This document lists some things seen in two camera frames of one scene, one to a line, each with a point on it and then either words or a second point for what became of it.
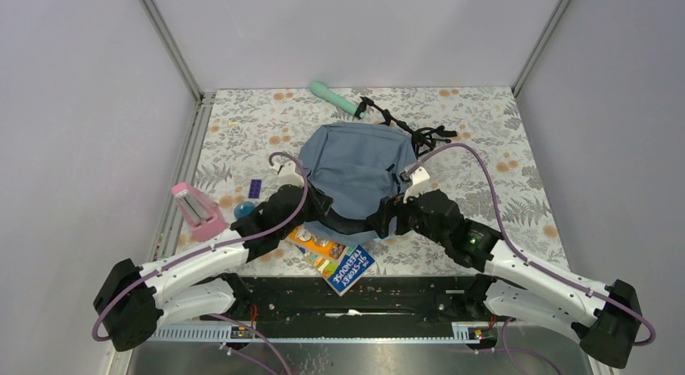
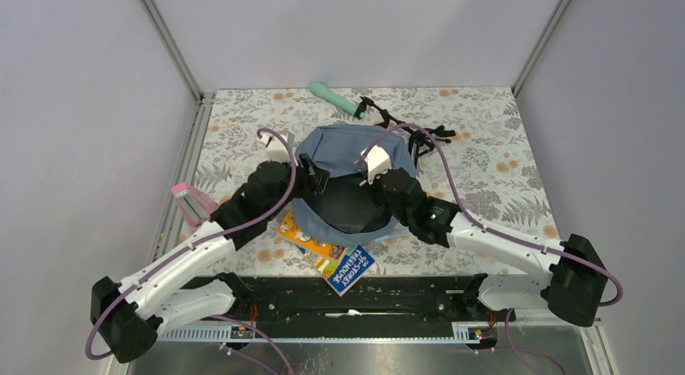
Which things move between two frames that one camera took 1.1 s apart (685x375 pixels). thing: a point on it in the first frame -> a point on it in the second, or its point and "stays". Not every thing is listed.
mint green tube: (336, 100) stays
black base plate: (380, 305) stays
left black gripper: (320, 203) -> (313, 178)
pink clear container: (204, 219) stays
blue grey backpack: (358, 165) stays
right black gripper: (388, 208) -> (372, 191)
